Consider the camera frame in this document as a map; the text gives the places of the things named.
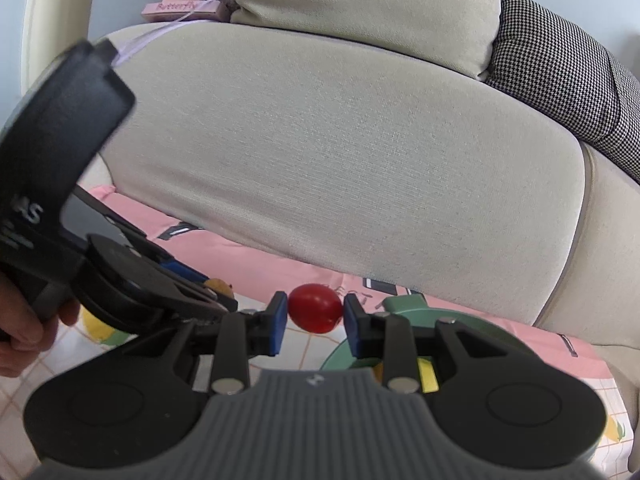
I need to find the houndstooth cushion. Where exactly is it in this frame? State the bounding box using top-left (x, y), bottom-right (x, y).
top-left (482, 0), bottom-right (640, 183)

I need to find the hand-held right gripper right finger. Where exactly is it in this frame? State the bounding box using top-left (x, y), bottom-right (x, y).
top-left (342, 294), bottom-right (533, 395)

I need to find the green colander bowl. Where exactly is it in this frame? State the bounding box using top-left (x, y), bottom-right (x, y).
top-left (320, 295), bottom-right (508, 395)

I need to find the beige throw cushion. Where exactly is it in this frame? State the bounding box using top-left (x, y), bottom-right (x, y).
top-left (230, 0), bottom-right (503, 81)

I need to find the person's left hand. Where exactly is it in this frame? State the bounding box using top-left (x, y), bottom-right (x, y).
top-left (0, 271), bottom-right (81, 377)

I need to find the pink checkered printed mat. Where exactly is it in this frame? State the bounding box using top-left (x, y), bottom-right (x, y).
top-left (0, 180), bottom-right (628, 478)

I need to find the beige sofa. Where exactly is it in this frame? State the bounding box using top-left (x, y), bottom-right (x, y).
top-left (92, 20), bottom-right (640, 436)

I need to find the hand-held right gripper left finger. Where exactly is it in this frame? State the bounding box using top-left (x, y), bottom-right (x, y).
top-left (120, 290), bottom-right (289, 395)

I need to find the red cherry tomato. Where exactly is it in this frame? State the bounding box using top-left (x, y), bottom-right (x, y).
top-left (287, 283), bottom-right (344, 334)

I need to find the pink box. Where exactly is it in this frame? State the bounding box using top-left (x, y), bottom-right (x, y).
top-left (141, 0), bottom-right (221, 23)

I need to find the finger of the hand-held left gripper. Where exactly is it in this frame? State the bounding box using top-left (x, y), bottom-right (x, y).
top-left (165, 280), bottom-right (239, 322)
top-left (75, 187), bottom-right (211, 286)

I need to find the cream curved frame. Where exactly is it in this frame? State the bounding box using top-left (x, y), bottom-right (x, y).
top-left (22, 0), bottom-right (101, 91)

